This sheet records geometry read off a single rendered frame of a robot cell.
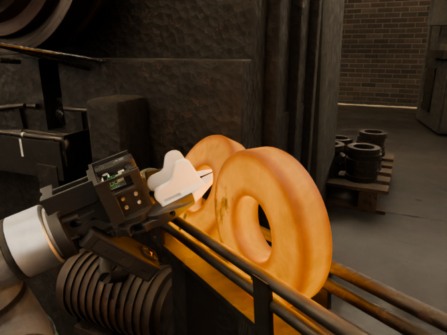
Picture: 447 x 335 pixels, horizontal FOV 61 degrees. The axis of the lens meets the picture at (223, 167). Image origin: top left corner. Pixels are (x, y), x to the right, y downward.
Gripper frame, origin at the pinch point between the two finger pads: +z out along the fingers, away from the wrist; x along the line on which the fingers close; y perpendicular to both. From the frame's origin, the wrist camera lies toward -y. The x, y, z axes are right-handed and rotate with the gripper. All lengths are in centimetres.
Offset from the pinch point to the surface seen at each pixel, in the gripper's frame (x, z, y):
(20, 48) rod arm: 37.0, -17.5, 20.6
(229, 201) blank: -11.3, -1.7, 3.0
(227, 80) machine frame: 21.5, 14.2, 6.3
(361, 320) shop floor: 30, 45, -91
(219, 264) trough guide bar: -13.2, -5.2, -2.4
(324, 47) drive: 73, 74, -9
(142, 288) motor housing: 7.1, -14.4, -17.2
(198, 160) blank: 3.2, 0.0, 1.9
